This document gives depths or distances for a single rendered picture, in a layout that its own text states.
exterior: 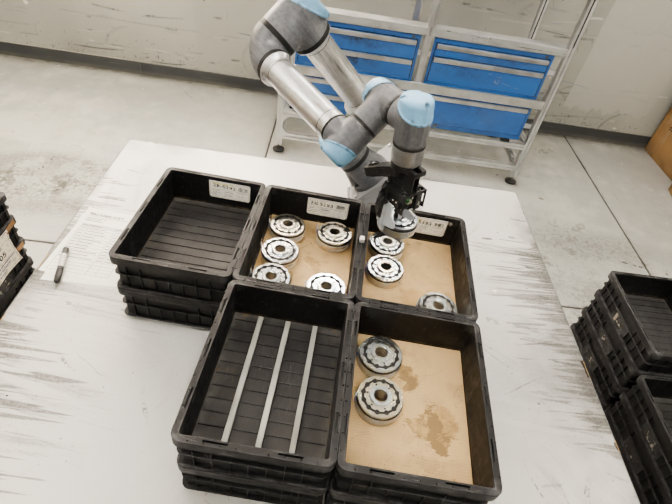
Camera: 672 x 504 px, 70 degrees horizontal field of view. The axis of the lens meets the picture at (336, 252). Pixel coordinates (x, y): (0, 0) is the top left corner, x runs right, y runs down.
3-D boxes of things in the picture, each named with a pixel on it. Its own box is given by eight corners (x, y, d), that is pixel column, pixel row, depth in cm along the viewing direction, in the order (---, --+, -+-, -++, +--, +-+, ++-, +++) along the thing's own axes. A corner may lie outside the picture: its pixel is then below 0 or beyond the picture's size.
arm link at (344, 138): (223, 45, 125) (329, 159, 103) (252, 13, 123) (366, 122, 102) (248, 70, 135) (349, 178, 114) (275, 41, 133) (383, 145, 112)
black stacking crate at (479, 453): (348, 331, 121) (355, 302, 113) (463, 351, 121) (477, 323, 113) (328, 494, 92) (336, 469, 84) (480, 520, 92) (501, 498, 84)
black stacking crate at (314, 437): (231, 311, 121) (230, 280, 113) (346, 331, 121) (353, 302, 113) (175, 467, 91) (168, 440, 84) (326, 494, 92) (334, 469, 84)
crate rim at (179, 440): (230, 285, 114) (230, 278, 113) (353, 306, 114) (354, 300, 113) (168, 446, 85) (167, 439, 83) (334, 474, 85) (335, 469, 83)
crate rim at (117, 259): (169, 172, 144) (168, 166, 142) (267, 190, 144) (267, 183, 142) (107, 263, 114) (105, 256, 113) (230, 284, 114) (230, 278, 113)
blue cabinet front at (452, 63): (412, 124, 315) (435, 36, 277) (517, 139, 319) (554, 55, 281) (412, 126, 313) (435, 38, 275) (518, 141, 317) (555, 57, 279)
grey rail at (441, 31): (284, 8, 276) (284, -1, 273) (566, 52, 286) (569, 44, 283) (282, 13, 269) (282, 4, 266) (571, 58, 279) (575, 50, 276)
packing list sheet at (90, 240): (83, 207, 158) (82, 205, 158) (153, 216, 159) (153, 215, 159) (32, 278, 134) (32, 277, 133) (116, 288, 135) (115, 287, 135)
